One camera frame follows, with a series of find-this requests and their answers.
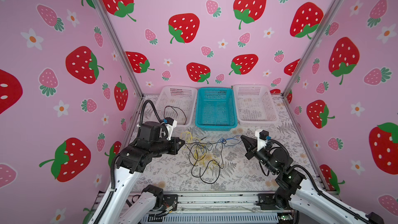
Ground long black cable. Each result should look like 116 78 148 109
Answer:
186 141 221 185

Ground yellow blue black cables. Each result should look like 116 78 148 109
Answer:
180 130 243 172

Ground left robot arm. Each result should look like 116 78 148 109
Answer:
88 117 185 224

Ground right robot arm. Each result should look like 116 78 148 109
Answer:
240 130 384 224

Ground left white plastic basket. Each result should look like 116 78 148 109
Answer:
155 86 198 128

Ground white plastic basket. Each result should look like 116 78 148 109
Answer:
232 85 279 125
155 86 198 128

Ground right white plastic basket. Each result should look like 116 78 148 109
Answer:
232 85 279 125

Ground teal plastic basket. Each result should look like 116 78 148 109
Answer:
195 88 238 131

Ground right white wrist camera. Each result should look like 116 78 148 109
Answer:
255 129 269 151

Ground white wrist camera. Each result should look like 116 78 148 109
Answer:
255 129 269 151
164 117 177 141

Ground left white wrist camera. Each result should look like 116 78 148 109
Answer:
164 117 177 141

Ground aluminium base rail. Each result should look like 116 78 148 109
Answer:
93 191 343 224

